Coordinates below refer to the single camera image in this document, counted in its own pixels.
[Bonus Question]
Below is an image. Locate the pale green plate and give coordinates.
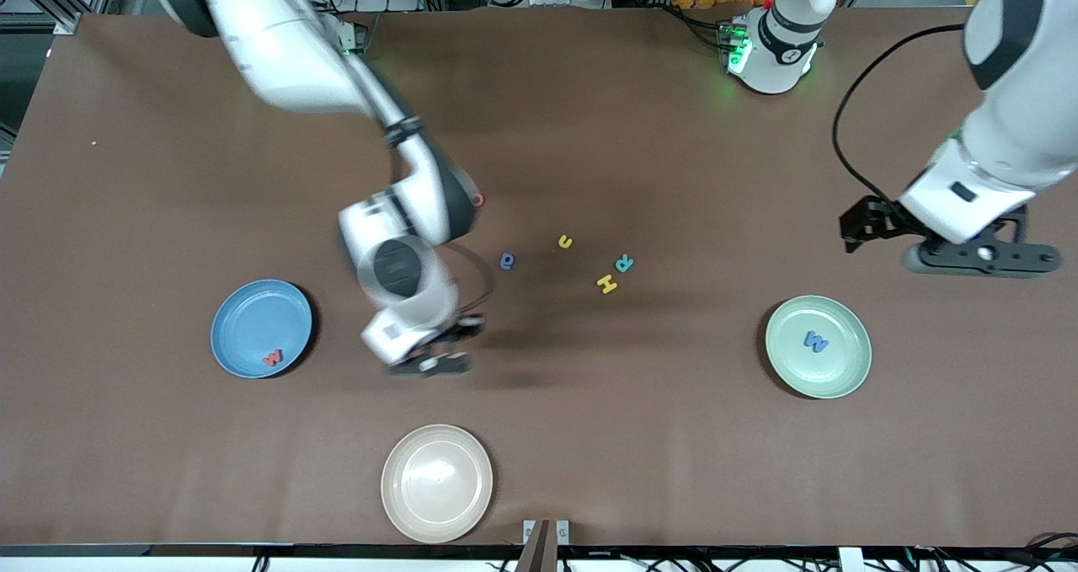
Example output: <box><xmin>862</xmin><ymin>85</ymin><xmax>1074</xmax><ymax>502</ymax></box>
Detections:
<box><xmin>765</xmin><ymin>295</ymin><xmax>873</xmax><ymax>400</ymax></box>

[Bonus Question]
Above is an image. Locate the beige plate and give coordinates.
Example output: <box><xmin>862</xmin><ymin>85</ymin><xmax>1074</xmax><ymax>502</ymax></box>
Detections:
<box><xmin>381</xmin><ymin>424</ymin><xmax>494</xmax><ymax>544</ymax></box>

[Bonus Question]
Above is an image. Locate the blue plate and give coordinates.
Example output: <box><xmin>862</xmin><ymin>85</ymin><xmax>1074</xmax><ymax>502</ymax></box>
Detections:
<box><xmin>211</xmin><ymin>279</ymin><xmax>313</xmax><ymax>380</ymax></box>

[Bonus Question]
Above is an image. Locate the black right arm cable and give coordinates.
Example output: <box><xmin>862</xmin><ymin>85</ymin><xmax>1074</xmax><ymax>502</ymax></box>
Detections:
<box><xmin>446</xmin><ymin>243</ymin><xmax>498</xmax><ymax>316</ymax></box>

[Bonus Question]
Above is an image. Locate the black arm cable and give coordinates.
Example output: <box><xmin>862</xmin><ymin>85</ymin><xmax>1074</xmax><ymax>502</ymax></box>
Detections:
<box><xmin>832</xmin><ymin>24</ymin><xmax>969</xmax><ymax>211</ymax></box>
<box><xmin>446</xmin><ymin>243</ymin><xmax>498</xmax><ymax>316</ymax></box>

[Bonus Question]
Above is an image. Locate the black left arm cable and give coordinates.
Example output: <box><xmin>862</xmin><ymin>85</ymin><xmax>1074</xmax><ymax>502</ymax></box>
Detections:
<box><xmin>832</xmin><ymin>24</ymin><xmax>969</xmax><ymax>211</ymax></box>

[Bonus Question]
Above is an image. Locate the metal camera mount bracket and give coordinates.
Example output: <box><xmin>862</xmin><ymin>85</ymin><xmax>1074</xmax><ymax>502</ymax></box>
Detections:
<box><xmin>522</xmin><ymin>518</ymin><xmax>571</xmax><ymax>572</ymax></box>

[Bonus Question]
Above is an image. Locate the black cable bundle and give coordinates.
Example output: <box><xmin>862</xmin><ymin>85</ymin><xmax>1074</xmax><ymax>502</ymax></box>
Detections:
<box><xmin>1023</xmin><ymin>532</ymin><xmax>1078</xmax><ymax>566</ymax></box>

